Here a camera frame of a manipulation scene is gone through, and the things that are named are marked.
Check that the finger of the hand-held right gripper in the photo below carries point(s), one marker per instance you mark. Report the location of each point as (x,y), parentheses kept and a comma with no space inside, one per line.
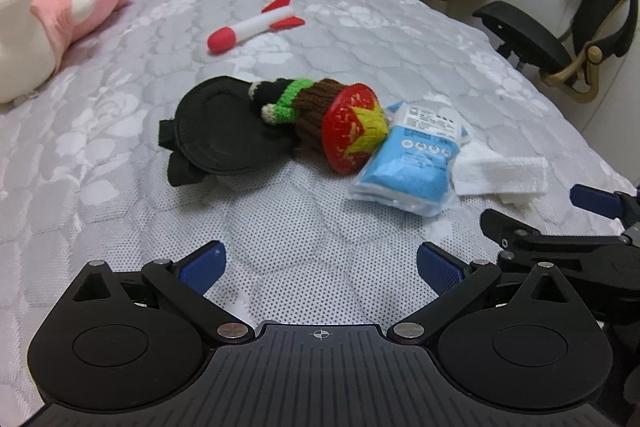
(560,247)
(595,199)

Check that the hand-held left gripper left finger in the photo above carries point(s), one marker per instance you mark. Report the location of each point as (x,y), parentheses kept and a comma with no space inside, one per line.
(200,267)

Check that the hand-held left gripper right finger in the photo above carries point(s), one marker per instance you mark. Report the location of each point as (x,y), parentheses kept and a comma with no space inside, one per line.
(440,267)

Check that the white tissue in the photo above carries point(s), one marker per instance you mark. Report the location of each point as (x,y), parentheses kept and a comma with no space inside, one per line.
(495,172)

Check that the blue wipe packet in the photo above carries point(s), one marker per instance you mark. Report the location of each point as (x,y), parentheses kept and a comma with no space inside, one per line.
(405,167)

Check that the crochet doll with star hat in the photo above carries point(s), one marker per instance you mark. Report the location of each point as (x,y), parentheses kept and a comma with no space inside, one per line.
(350,127)

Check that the black office chair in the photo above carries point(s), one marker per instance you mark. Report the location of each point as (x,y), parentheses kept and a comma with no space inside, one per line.
(525,37)

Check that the red and white toy rocket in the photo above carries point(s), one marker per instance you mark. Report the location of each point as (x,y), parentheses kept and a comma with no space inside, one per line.
(250,27)

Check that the grey patterned mattress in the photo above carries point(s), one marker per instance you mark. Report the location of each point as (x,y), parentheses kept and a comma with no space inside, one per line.
(350,32)

